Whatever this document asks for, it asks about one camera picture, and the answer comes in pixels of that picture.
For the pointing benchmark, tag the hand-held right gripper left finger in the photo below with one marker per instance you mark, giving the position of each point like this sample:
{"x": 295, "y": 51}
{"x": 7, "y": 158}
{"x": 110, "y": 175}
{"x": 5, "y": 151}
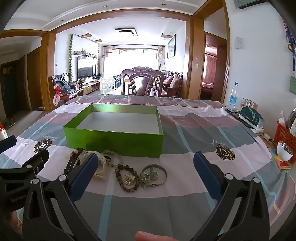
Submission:
{"x": 84, "y": 172}

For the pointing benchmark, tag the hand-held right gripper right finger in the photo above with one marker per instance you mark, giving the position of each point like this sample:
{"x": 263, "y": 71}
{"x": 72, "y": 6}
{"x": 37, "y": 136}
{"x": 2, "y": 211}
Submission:
{"x": 205, "y": 176}

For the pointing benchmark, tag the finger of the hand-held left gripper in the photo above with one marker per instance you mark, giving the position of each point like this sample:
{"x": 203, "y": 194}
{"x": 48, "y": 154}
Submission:
{"x": 38, "y": 162}
{"x": 8, "y": 143}

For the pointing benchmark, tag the green cardboard box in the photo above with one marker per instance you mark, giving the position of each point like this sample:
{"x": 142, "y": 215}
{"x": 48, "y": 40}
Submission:
{"x": 115, "y": 143}

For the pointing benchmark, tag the silver bangle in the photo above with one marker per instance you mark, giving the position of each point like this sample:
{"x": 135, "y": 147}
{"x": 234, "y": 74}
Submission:
{"x": 152, "y": 165}

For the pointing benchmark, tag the person's left hand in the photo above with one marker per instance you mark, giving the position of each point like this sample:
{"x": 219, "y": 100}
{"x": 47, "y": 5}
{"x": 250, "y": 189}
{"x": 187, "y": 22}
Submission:
{"x": 13, "y": 224}

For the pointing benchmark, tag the person's right hand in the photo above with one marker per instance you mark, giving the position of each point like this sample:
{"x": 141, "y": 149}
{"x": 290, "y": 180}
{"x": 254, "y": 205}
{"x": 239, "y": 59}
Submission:
{"x": 152, "y": 237}

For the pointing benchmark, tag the pair of shoes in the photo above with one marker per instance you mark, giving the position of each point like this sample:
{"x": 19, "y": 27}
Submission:
{"x": 10, "y": 121}

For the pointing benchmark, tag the gold flower brooch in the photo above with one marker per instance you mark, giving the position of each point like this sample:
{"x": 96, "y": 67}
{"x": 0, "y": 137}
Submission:
{"x": 130, "y": 179}

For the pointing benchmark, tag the plaid tablecloth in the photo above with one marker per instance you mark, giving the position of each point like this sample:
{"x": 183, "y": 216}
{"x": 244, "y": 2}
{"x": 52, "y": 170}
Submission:
{"x": 161, "y": 208}

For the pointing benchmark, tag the pile of clothes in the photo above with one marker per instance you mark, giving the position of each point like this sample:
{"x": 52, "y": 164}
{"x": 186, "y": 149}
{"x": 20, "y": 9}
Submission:
{"x": 61, "y": 87}

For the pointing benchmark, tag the colourful coasters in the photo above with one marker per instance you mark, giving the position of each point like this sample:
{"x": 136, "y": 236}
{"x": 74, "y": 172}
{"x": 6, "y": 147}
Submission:
{"x": 283, "y": 165}

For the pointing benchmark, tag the white bowl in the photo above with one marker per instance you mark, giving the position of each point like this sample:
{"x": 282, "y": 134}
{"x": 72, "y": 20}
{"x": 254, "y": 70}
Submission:
{"x": 283, "y": 155}

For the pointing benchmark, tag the clear water bottle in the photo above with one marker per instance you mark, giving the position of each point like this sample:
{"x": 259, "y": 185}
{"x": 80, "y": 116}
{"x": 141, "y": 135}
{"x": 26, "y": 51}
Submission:
{"x": 233, "y": 99}

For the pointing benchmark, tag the wooden television cabinet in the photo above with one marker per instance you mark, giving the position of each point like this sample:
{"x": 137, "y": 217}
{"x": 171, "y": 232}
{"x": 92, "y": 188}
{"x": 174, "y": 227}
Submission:
{"x": 89, "y": 88}

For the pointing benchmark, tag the small upright cartons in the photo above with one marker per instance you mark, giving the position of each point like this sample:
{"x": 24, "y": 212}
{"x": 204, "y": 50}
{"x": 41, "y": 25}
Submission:
{"x": 249, "y": 103}

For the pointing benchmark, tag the red plastic basket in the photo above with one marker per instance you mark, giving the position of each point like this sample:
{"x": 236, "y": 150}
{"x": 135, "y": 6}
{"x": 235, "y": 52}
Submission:
{"x": 283, "y": 134}

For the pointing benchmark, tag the dark wooden armchair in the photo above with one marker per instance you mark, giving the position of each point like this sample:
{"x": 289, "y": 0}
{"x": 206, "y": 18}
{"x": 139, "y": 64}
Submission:
{"x": 66, "y": 76}

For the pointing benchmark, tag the white baby fence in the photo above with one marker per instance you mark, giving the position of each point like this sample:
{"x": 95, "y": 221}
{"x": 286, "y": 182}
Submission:
{"x": 107, "y": 83}

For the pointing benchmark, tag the wooden sofa with cushions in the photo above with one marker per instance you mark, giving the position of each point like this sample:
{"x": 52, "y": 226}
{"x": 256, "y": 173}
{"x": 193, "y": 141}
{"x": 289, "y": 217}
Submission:
{"x": 172, "y": 83}

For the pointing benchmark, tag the television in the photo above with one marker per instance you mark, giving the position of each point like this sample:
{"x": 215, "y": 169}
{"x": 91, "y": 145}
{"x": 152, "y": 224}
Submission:
{"x": 86, "y": 68}

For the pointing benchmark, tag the carved wooden dining chair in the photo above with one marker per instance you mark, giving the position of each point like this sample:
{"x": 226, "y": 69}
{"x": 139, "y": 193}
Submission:
{"x": 142, "y": 84}

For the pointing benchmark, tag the green ivy garland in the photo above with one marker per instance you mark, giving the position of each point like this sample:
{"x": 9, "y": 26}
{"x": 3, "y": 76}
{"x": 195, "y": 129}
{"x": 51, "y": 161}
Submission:
{"x": 70, "y": 58}

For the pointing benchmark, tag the square ceiling lamp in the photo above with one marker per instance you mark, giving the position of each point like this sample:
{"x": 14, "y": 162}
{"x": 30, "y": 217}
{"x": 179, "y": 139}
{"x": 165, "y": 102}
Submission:
{"x": 126, "y": 31}

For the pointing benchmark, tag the hanging medals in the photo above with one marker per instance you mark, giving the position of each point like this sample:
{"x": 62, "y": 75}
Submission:
{"x": 291, "y": 46}

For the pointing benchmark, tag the air conditioner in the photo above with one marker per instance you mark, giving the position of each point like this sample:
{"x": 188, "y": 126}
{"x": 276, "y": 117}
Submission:
{"x": 245, "y": 3}

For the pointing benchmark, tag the green wall paper sheet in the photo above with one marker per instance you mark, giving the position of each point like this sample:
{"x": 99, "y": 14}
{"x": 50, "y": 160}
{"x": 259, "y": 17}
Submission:
{"x": 293, "y": 84}

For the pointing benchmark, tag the framed wall picture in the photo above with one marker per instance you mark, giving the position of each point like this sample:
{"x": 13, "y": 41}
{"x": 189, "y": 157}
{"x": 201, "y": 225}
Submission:
{"x": 171, "y": 46}

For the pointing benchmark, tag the white wall box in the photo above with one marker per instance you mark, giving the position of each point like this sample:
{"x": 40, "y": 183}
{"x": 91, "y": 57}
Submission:
{"x": 238, "y": 42}

